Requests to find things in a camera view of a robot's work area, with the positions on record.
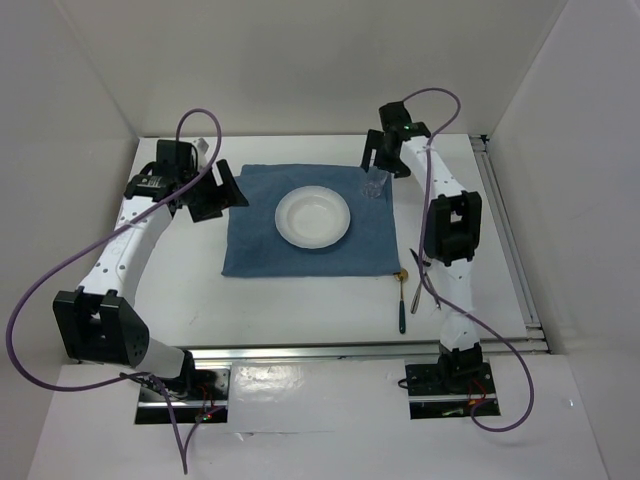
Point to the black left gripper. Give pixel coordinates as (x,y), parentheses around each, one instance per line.
(222,196)

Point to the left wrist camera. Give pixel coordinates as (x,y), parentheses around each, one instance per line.
(202,147)

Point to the gold spoon green handle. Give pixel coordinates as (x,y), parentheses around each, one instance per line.
(401,277)

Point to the blue cloth placemat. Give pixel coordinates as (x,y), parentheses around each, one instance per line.
(255,249)

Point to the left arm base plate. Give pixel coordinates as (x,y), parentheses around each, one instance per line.
(205,401)

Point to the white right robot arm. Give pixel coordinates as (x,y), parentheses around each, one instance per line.
(452,225)

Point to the white scalloped plate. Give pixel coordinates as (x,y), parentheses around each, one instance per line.
(312,217)

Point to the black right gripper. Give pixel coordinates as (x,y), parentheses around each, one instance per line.
(375,139)

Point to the aluminium frame rail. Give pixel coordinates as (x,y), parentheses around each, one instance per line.
(536,341)

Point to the silver fork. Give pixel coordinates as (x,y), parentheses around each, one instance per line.
(433,295)

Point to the clear drinking glass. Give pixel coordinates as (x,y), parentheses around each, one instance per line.
(375,182)

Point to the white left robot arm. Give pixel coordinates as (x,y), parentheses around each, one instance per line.
(97,321)

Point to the silver knife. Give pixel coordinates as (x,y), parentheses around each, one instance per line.
(417,294)

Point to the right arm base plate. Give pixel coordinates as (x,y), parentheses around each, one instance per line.
(432,396)

